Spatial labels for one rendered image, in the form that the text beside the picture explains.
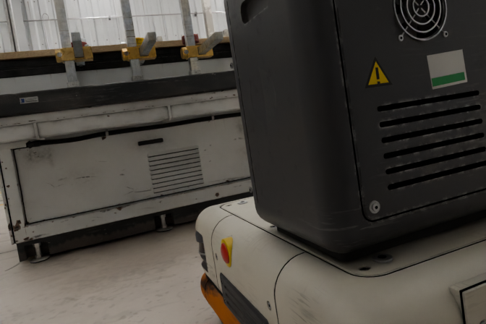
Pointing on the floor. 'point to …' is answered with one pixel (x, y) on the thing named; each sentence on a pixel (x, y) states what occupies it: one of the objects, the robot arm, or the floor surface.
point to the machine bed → (116, 162)
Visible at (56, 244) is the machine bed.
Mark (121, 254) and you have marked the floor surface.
